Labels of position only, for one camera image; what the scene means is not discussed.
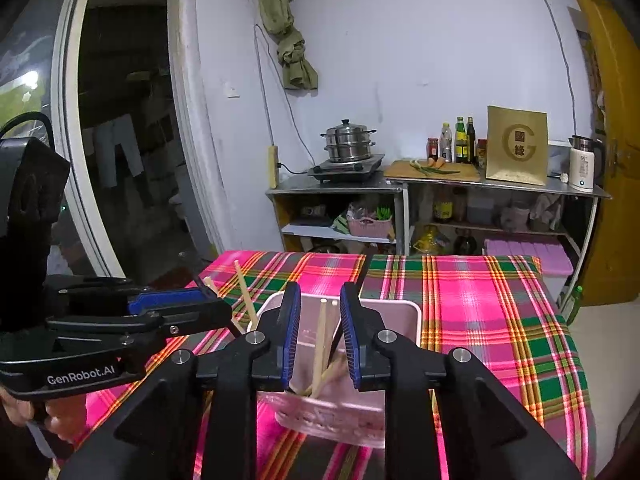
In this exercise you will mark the small pink basket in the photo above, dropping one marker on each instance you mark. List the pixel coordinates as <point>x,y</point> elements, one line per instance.
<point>370,227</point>

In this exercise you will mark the clear plastic bottle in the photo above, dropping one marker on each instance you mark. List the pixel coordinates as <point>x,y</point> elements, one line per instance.
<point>445,145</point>

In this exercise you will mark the pink green plaid tablecloth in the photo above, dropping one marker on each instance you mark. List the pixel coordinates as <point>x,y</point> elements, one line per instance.
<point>475,310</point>

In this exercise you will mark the white electric kettle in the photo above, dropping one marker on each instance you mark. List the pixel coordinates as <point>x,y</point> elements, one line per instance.
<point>585,165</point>

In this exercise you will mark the green onion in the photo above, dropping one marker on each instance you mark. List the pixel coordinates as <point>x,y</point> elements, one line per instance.
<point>435,169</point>

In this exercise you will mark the wooden cutting board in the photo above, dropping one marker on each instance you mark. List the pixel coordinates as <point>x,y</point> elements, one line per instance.
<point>465,172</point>

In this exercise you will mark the small spice jar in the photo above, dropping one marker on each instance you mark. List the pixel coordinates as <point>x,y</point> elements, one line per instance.
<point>481,155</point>

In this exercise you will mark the white wall switch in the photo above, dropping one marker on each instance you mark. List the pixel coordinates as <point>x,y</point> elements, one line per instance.
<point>232,89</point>

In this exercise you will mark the pink plastic utensil basket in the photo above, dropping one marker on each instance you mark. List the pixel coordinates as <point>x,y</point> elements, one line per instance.
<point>400,325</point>

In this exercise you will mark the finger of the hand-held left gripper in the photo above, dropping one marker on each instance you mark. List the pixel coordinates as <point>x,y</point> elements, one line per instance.
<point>160,300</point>
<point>190,320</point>

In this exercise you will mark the person's left hand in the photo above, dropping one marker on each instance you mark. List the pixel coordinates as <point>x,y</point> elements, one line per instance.
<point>55,414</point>

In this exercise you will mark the steel prep table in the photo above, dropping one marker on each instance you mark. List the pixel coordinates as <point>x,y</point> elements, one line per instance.
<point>525,187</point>

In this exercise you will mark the red sauce jar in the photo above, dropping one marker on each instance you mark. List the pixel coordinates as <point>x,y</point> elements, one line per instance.
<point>432,149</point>

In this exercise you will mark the purple storage box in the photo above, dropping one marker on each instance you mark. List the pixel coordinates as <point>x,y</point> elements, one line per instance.
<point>530,257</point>

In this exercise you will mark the green plastic bottle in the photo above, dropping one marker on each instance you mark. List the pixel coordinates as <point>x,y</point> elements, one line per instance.
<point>577,302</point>

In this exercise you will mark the dark sauce bottle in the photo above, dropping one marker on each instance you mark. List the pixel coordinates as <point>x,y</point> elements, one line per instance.
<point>471,142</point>

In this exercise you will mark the wooden chopstick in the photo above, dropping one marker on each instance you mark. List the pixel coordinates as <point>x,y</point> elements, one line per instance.
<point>211,287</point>
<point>320,345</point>
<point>331,325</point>
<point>245,292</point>
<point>330,372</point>

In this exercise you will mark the yellowed power strip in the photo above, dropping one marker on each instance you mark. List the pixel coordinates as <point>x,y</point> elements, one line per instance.
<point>273,165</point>

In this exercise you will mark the green hanging cloth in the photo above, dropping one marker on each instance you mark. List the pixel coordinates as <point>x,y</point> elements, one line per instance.
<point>287,35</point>

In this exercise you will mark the steel cabinet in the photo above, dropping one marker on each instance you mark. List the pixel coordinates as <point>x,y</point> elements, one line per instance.
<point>340,190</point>

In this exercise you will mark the black induction cooker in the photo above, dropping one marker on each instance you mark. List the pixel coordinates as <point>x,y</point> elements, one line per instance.
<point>345,167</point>

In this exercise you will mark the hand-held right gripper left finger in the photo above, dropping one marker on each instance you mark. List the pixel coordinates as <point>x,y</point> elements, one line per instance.
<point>291,345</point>

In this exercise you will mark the steel steamer pot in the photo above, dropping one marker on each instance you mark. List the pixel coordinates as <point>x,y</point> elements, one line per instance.
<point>347,140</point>

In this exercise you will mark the yellow wooden door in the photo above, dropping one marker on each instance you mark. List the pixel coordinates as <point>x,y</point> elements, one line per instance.
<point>620,210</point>

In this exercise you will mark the white door frame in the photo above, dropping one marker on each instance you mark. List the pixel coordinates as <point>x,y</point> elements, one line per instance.
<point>65,110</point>

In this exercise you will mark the gold square box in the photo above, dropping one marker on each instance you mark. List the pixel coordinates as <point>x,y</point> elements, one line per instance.
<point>517,145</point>

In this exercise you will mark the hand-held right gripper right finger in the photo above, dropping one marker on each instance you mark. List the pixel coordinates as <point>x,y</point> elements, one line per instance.
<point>350,350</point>

